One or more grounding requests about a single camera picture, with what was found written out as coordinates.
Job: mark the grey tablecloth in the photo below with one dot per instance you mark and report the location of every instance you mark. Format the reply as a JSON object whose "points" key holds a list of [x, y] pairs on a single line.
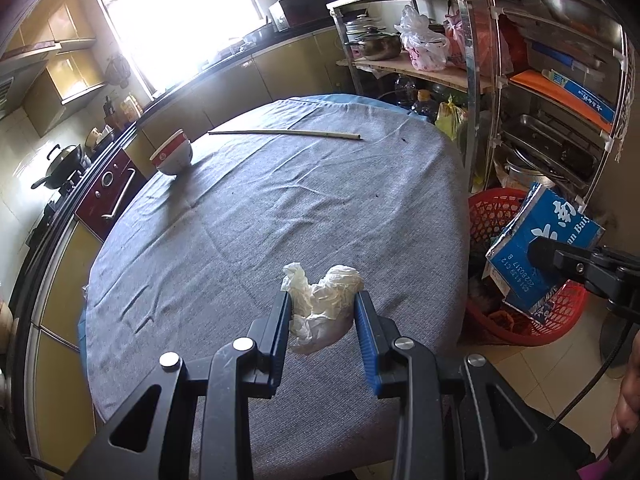
{"points": [[275, 200]]}

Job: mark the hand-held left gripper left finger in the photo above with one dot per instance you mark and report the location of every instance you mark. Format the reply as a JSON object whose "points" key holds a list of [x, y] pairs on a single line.
{"points": [[280, 345]]}

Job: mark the steel rack with wooden shelf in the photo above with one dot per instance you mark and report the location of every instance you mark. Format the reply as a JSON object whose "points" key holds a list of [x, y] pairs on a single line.
{"points": [[470, 60]]}

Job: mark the yellow plastic bag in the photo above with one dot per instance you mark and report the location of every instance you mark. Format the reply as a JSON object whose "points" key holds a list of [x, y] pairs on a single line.
{"points": [[450, 120]]}

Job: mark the black wok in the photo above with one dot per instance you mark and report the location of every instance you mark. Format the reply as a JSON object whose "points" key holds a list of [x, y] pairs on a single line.
{"points": [[60, 162]]}

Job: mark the range hood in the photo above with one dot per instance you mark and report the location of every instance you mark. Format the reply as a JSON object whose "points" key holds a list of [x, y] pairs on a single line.
{"points": [[25, 75]]}

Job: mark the window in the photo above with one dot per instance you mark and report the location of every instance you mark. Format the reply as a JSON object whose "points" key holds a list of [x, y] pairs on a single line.
{"points": [[175, 20]]}

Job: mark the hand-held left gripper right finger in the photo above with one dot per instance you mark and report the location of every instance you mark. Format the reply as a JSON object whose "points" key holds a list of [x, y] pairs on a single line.
{"points": [[367, 350]]}

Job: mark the red plastic bag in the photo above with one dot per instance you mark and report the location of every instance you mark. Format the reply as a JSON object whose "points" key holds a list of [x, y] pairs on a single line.
{"points": [[502, 45]]}

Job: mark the blue under cloth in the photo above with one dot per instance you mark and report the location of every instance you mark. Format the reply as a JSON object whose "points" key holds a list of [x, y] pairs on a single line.
{"points": [[350, 98]]}

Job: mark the white tissue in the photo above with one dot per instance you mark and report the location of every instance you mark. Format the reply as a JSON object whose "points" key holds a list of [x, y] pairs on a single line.
{"points": [[325, 300]]}

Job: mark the wooden chopstick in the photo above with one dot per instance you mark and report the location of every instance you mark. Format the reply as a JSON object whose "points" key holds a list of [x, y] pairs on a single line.
{"points": [[285, 133]]}

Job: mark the white plastic bag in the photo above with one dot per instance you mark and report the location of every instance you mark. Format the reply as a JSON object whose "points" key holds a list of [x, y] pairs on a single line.
{"points": [[422, 42]]}

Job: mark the large steel pot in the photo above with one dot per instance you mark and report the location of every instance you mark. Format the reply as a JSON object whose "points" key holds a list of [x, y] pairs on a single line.
{"points": [[525, 177]]}

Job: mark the blue carton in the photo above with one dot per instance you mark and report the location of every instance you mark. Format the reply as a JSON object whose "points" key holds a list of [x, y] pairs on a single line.
{"points": [[530, 222]]}

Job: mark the microwave oven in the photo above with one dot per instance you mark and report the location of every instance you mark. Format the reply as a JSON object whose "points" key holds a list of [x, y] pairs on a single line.
{"points": [[305, 10]]}

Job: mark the red and white bowl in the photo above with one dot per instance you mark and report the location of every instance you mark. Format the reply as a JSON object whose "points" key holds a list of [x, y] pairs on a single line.
{"points": [[172, 155]]}

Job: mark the red plastic mesh basket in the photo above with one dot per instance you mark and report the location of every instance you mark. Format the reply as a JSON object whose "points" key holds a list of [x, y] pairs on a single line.
{"points": [[492, 210]]}

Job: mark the steel cooking pot with lid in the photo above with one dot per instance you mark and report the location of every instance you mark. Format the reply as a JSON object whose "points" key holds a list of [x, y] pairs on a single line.
{"points": [[380, 46]]}

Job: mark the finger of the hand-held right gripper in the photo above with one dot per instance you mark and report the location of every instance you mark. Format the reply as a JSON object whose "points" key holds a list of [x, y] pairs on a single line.
{"points": [[555, 257]]}

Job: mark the group of condiment bottles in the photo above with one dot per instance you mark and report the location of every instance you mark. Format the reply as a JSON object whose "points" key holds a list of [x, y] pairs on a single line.
{"points": [[125, 110]]}

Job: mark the steel tray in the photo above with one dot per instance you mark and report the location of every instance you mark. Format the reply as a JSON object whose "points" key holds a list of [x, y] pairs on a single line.
{"points": [[550, 145]]}

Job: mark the person's right forearm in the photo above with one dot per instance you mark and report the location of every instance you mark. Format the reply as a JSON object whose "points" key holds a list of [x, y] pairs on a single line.
{"points": [[629, 400]]}

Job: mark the orange and blue flat box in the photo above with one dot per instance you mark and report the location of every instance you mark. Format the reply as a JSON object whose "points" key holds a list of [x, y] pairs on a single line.
{"points": [[565, 97]]}

